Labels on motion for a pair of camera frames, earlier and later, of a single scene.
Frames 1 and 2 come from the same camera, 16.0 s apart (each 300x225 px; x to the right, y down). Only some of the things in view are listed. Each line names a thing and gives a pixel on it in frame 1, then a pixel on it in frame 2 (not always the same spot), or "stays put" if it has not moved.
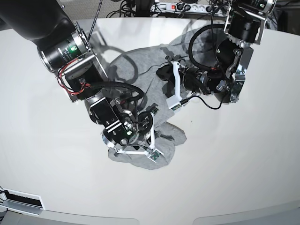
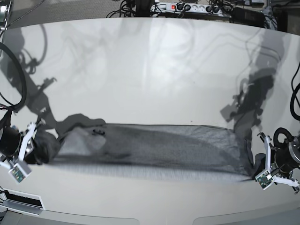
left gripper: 194,80 to 283,159
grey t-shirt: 138,67 to 213,152
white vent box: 22,202 stays put
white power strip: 192,8 stays put
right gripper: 144,124 to 26,145
